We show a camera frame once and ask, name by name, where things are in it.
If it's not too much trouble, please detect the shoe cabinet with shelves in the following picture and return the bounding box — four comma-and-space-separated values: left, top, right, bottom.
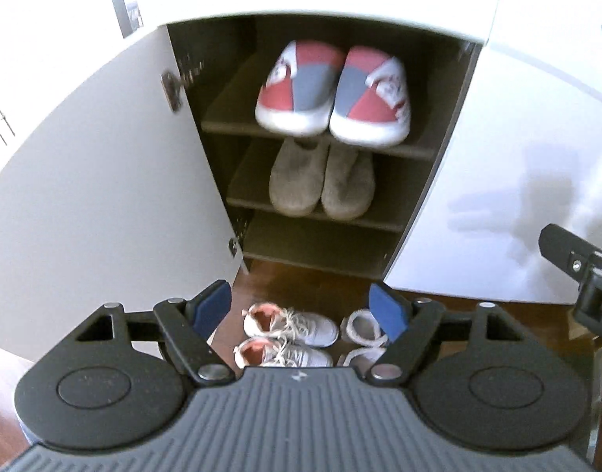
156, 0, 503, 283

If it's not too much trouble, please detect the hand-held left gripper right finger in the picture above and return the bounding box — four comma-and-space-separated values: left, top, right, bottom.
368, 282, 524, 388

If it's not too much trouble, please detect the brown fleece-lined boot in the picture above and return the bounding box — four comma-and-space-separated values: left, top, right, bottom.
336, 347, 388, 369
340, 307, 391, 346

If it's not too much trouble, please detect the red grey white slipper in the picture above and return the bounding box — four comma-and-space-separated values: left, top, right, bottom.
255, 40, 346, 135
329, 46, 411, 147

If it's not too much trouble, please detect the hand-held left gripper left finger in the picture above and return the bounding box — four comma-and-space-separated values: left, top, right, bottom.
74, 279, 233, 387

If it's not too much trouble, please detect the white cabinet door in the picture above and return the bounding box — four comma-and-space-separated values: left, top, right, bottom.
384, 0, 602, 306
0, 22, 250, 355

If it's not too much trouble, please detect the beige quilted slipper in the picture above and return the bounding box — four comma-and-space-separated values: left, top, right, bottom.
269, 138, 330, 217
321, 140, 377, 221

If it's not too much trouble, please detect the white sneaker pink lining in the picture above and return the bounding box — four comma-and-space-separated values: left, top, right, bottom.
233, 337, 334, 369
243, 303, 340, 346

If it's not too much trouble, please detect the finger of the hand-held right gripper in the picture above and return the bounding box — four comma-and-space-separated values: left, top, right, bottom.
538, 223, 602, 341

